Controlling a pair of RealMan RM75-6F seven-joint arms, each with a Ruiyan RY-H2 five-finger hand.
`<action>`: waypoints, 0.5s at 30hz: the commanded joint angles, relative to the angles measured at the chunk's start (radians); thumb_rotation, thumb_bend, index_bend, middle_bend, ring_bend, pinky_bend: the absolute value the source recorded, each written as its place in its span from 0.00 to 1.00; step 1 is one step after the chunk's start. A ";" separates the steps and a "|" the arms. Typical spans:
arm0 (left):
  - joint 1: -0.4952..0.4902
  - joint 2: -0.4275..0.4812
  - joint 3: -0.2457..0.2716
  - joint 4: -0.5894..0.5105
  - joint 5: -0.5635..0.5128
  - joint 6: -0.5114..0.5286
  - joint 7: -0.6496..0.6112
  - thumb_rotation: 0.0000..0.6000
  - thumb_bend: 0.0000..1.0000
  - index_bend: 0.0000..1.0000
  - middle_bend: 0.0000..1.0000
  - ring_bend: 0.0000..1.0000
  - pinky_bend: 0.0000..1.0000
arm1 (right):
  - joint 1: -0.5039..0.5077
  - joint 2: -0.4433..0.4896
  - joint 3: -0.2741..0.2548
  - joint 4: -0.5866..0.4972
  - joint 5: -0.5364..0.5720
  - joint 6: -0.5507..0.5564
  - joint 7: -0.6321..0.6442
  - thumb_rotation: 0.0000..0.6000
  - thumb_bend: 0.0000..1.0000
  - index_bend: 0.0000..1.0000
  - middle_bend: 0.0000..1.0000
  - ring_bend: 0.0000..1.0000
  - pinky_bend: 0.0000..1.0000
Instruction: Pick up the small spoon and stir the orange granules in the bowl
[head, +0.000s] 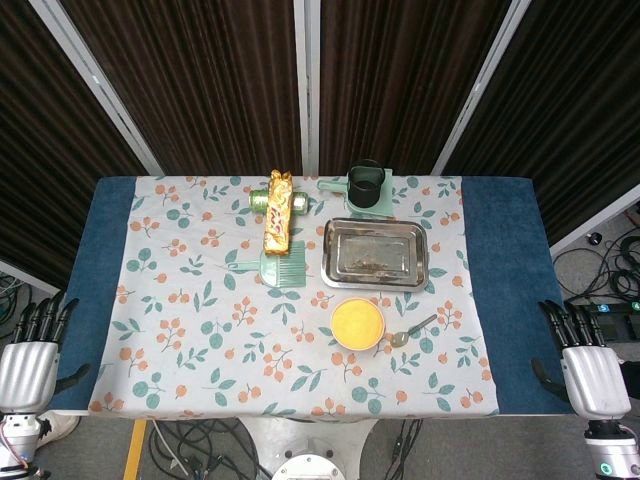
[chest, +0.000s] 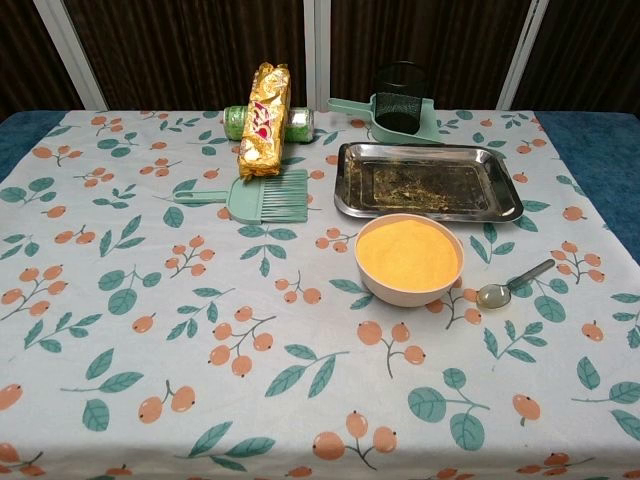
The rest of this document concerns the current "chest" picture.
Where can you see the translucent grey plastic spoon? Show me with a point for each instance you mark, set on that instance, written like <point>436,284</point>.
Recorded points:
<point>490,296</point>

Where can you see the beige round bowl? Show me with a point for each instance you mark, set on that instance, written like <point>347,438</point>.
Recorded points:
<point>400,297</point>

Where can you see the stainless steel rectangular tray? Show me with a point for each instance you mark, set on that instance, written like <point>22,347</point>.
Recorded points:
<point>425,180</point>

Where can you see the mint green plastic brush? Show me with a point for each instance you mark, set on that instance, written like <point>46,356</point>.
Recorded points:
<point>245,200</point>

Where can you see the gold foil snack packet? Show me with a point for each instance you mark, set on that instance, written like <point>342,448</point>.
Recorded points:
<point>262,130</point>

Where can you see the dark green cup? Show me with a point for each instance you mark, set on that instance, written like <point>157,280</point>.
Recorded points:
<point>350,106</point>

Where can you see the green drink can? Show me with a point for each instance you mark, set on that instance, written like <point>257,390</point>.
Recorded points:
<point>235,122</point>

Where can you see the black mesh pen holder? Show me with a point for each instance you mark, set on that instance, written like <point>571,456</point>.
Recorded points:
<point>400,110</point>

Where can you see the floral fruit print tablecloth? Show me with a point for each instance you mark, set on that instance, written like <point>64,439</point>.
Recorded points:
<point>200,350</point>

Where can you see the dark fabric partition panel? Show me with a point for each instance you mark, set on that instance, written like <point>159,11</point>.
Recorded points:
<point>20,50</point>
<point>425,30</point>
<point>590,50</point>
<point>175,50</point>

